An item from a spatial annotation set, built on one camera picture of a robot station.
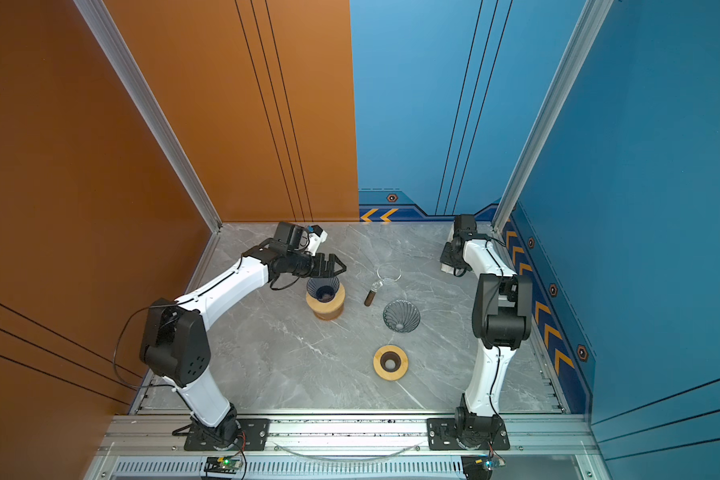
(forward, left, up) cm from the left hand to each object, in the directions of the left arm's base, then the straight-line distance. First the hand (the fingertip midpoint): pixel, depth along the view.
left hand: (337, 266), depth 87 cm
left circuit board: (-47, +25, -18) cm, 56 cm away
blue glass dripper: (-4, +4, -6) cm, 9 cm away
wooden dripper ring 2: (-22, -16, -16) cm, 32 cm away
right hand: (+10, -37, -8) cm, 40 cm away
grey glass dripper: (-9, -20, -13) cm, 25 cm away
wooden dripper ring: (-10, +2, -8) cm, 13 cm away
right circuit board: (-47, -37, -17) cm, 62 cm away
